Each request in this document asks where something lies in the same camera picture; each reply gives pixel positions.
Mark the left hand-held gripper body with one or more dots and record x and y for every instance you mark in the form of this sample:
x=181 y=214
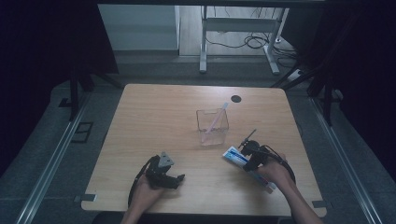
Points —
x=158 y=174

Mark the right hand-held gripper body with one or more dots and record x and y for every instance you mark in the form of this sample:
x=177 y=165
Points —
x=264 y=155

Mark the blue white toothpaste tube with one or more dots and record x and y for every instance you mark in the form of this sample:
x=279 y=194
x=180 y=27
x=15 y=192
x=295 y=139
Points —
x=236 y=157

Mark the clear plastic container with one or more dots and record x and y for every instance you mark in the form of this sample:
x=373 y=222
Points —
x=212 y=126

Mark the pink toothbrush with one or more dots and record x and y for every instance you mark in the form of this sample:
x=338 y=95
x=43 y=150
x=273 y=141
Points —
x=216 y=119

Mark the person's right hand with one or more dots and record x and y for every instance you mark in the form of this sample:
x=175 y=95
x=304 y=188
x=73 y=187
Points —
x=275 y=174

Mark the person's left hand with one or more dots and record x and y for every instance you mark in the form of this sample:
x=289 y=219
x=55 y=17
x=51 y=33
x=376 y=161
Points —
x=148 y=194

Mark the black round table grommet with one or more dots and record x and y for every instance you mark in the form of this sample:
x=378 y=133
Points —
x=236 y=99

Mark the grey tape strip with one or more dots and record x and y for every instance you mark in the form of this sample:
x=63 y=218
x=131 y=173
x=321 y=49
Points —
x=319 y=204
x=85 y=198

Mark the black metal stand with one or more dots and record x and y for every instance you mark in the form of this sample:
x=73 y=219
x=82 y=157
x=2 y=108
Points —
x=74 y=93
x=327 y=99

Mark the white power strip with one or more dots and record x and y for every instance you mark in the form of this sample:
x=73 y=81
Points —
x=294 y=75

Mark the dark curtain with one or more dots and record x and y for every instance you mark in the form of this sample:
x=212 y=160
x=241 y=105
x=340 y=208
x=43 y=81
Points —
x=37 y=62
x=364 y=77

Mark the aluminium floor rail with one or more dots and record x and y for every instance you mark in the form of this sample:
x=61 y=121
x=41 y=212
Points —
x=345 y=165
x=49 y=168

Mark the white desk frame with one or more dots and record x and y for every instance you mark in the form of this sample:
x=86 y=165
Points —
x=239 y=24

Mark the white wall panel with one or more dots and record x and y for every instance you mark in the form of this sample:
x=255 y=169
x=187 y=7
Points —
x=137 y=28

